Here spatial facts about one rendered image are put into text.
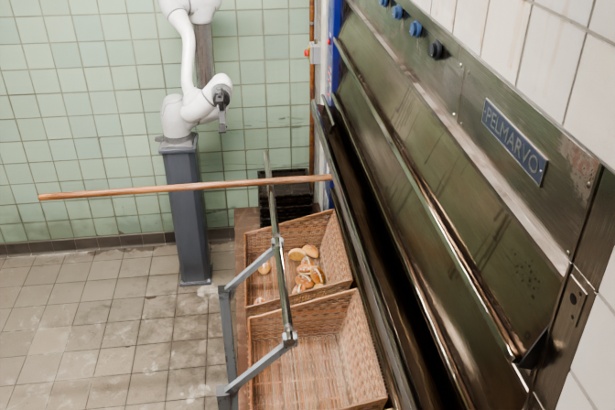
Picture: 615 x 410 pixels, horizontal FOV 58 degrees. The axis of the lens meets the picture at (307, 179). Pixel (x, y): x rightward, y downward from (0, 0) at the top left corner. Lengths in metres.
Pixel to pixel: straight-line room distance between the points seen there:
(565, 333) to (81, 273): 3.46
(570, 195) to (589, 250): 0.09
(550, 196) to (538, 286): 0.16
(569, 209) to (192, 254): 2.91
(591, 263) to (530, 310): 0.20
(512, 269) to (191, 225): 2.60
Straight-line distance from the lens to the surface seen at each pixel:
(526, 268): 1.04
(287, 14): 3.40
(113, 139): 3.75
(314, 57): 3.12
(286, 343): 1.75
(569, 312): 0.92
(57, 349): 3.59
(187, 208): 3.38
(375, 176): 1.92
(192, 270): 3.67
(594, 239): 0.85
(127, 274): 3.94
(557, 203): 0.94
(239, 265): 2.94
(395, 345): 1.38
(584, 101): 0.84
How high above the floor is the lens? 2.45
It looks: 31 degrees down
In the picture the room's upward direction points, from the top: straight up
